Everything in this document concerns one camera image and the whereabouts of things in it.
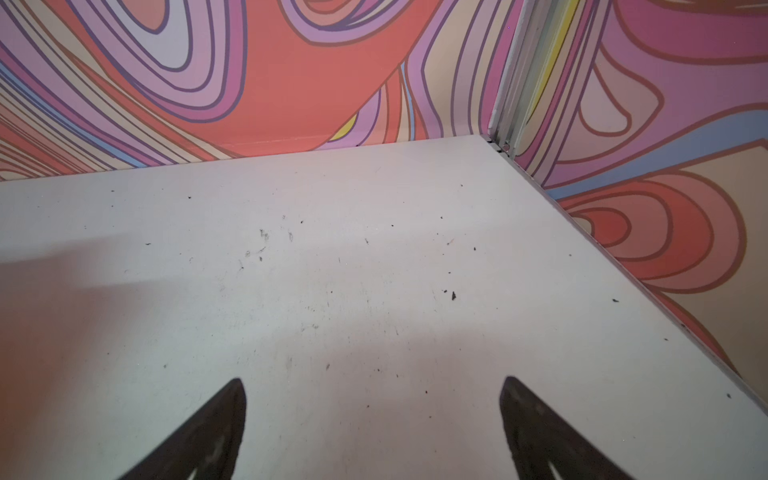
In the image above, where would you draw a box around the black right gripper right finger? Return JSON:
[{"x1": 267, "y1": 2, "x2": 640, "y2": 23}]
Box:
[{"x1": 499, "y1": 376, "x2": 630, "y2": 479}]

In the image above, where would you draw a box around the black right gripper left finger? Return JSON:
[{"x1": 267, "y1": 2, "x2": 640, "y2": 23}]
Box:
[{"x1": 122, "y1": 378, "x2": 247, "y2": 480}]

